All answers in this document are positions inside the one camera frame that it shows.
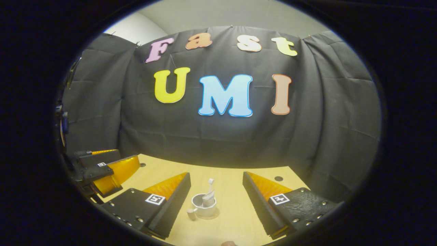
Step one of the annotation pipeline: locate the white cup with wooden handle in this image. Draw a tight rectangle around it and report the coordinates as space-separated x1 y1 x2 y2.
187 193 217 221

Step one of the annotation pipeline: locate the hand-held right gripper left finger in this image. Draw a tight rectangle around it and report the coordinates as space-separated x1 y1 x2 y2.
102 172 192 240

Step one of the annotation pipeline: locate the black backdrop cloth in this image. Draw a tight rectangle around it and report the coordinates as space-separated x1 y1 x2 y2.
61 26 382 204

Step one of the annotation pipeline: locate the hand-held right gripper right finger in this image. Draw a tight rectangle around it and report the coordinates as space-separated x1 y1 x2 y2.
242 172 345 240

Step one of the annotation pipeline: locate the light wooden desktop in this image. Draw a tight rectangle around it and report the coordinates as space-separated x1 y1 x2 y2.
97 154 310 246

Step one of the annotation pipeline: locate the white toothpaste tube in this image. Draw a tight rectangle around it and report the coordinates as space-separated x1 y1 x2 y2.
201 190 216 208

